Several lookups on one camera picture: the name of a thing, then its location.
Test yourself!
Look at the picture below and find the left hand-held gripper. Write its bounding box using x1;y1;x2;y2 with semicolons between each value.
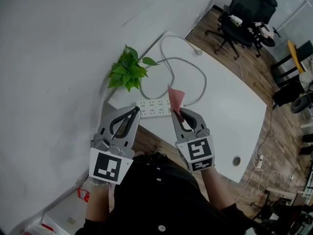
88;106;142;185

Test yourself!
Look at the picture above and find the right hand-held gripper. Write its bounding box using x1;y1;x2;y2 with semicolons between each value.
171;108;216;173

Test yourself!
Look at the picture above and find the pink cloth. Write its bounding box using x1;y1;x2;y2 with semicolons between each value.
167;84;186;122

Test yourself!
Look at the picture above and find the person's left forearm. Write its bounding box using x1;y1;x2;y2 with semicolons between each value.
85;180;111;222

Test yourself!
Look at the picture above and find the person's right forearm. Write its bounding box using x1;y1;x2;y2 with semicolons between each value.
200;166;238;210

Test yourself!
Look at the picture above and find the green potted plant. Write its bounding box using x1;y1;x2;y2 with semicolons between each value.
107;45;160;93

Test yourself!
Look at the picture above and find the red tag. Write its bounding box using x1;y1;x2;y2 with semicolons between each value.
77;187;90;203

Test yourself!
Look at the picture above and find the person's black garment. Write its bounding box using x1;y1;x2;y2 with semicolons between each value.
78;153;269;235

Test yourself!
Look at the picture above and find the white low cabinet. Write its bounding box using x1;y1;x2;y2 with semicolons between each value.
43;177;91;235

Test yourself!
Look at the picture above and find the black office chair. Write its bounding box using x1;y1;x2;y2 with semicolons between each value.
206;0;255;61
243;0;282;58

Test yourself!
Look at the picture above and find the small white packet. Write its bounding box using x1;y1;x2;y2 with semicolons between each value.
228;15;243;25

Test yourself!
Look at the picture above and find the black metal stand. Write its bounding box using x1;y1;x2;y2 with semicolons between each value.
251;192;313;232

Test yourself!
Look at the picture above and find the pale folded garment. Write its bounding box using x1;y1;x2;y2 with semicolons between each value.
254;22;276;39

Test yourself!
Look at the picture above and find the yellow round table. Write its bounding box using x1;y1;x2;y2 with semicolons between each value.
270;39;306;88

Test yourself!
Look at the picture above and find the red and white container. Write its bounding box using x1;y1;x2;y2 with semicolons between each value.
24;223;57;235

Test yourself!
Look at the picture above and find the pale bead bracelet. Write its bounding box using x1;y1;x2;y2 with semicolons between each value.
89;179;110;187

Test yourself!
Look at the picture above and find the grey power cable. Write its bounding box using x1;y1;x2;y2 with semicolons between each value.
139;35;208;107

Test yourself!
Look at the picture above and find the white floor cable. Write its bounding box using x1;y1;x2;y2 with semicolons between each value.
234;150;272;203

